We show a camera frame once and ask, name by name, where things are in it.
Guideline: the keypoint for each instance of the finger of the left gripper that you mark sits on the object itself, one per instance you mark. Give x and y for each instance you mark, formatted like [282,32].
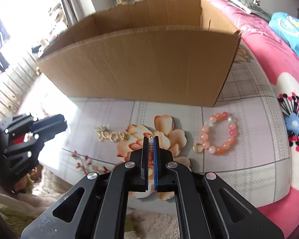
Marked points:
[49,127]

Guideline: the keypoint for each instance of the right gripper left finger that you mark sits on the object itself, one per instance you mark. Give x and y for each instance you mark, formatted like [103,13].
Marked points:
[95,207]

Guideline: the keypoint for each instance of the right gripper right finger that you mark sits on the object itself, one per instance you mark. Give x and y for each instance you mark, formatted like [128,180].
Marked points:
[207,206]

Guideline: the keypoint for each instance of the gold earrings cluster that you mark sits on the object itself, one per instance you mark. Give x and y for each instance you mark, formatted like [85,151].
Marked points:
[105,134]

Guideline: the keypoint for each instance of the floral plaid bed sheet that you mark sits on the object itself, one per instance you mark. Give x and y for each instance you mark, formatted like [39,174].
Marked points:
[242,138]

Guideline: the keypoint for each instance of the grey curtain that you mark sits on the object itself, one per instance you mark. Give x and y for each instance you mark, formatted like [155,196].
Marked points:
[76,10]

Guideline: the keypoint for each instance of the brown cardboard box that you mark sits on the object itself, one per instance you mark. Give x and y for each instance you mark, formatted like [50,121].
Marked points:
[167,51]

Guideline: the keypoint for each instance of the pink floral blanket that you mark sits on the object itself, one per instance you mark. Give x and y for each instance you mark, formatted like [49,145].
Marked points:
[281,65]

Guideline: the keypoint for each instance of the blue cartoon blanket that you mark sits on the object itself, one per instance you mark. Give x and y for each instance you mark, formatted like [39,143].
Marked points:
[287,28]

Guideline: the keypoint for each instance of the grey lace pillow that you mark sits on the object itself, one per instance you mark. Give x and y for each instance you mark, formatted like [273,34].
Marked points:
[252,9]

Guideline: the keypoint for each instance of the small figurine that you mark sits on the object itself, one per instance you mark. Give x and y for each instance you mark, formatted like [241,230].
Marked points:
[255,0]

